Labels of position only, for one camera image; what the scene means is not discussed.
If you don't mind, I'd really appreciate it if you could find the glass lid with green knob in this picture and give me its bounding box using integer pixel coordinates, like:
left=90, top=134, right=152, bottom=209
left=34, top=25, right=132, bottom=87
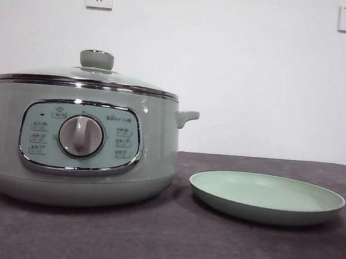
left=0, top=41, right=179, bottom=101

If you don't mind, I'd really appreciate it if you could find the pale green round plate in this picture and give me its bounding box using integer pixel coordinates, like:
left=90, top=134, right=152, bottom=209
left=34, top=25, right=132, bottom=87
left=185, top=167, right=346, bottom=231

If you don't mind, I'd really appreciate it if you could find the pale green electric steamer pot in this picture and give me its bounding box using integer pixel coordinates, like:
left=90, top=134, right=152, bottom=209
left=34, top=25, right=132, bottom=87
left=0, top=79, right=202, bottom=217

